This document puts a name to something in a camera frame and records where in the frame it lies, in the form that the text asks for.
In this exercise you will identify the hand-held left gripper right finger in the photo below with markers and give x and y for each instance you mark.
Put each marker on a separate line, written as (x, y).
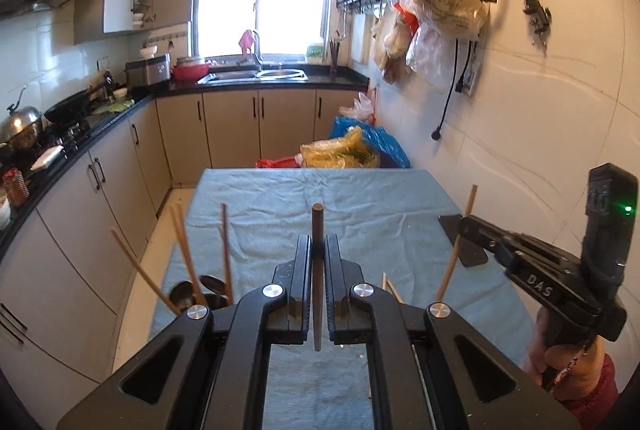
(331, 280)

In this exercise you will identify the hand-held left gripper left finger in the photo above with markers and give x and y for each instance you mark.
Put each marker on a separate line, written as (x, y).
(305, 280)

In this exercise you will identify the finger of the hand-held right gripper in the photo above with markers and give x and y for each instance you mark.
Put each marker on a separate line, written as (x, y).
(480, 235)

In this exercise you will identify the wooden chopstick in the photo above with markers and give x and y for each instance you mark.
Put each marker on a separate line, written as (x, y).
(183, 240)
(385, 281)
(145, 272)
(190, 240)
(226, 250)
(447, 275)
(395, 292)
(318, 230)

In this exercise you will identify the person's right forearm red sleeve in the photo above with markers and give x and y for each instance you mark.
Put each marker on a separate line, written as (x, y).
(595, 410)

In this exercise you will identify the person's right hand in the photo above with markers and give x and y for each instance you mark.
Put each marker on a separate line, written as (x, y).
(585, 370)

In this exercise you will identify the light blue tablecloth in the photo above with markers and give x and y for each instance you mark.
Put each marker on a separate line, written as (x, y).
(300, 190)

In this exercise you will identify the red plastic bag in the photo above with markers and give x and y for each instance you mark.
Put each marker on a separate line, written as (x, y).
(280, 163)

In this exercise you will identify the blue plastic bag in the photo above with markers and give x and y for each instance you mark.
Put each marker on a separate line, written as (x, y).
(390, 145)

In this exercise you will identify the yellow plastic bag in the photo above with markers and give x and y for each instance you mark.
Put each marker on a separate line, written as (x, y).
(340, 153)

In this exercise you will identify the white power strip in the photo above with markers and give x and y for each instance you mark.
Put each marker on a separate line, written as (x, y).
(472, 80)

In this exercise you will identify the beige lower kitchen cabinets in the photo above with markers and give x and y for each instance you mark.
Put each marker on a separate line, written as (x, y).
(230, 130)

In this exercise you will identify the white plastic bag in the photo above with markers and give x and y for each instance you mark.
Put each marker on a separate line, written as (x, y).
(360, 108)

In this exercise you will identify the black kitchen countertop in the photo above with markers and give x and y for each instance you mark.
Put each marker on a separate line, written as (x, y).
(330, 79)

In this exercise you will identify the steel sink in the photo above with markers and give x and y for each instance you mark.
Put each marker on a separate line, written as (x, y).
(280, 74)

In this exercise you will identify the hanging plastic bags with food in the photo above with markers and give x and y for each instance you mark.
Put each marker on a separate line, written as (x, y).
(400, 40)

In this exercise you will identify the utensil holder with dark chopsticks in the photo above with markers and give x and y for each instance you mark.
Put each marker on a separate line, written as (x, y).
(333, 60)

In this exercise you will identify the steel faucet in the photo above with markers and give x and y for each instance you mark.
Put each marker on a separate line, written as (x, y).
(257, 55)

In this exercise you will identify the red pot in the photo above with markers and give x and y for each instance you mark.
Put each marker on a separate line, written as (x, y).
(190, 71)

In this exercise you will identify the pink cloth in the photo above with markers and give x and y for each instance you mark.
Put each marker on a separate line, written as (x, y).
(246, 40)

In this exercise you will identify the green vegetables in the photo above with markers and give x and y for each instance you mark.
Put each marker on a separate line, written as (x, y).
(115, 106)

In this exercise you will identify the white bowl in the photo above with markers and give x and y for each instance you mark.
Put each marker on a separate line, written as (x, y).
(148, 52)

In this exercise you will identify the gas stove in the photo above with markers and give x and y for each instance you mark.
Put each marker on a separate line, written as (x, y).
(65, 135)

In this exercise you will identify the white tray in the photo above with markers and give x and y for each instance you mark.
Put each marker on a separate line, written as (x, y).
(47, 158)

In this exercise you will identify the black wok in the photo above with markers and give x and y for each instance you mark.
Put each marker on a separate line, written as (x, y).
(70, 108)

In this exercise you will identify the red patterned jar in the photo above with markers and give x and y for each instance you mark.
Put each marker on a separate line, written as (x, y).
(15, 187)

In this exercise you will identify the open shelf with bowls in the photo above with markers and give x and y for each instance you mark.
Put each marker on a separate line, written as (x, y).
(140, 15)

